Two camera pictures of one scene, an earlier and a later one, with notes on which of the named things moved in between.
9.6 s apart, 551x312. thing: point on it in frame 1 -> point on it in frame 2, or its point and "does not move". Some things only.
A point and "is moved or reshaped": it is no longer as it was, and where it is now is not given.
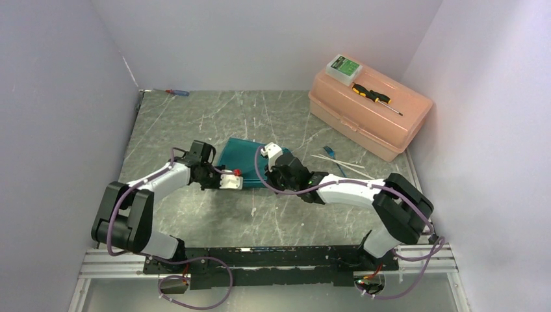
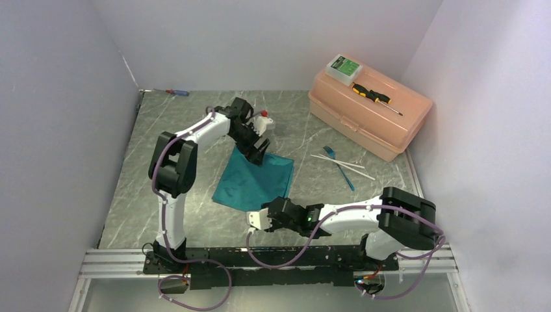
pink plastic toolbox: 379,111 does not move
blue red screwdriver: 177,92 does not move
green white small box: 343,69 does not move
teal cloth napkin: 238,155 is moved or reshaped
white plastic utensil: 336,161 does not move
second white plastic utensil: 347,166 does not move
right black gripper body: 277,181 -> 277,224
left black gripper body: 210,178 -> 245,138
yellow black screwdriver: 374,95 does not move
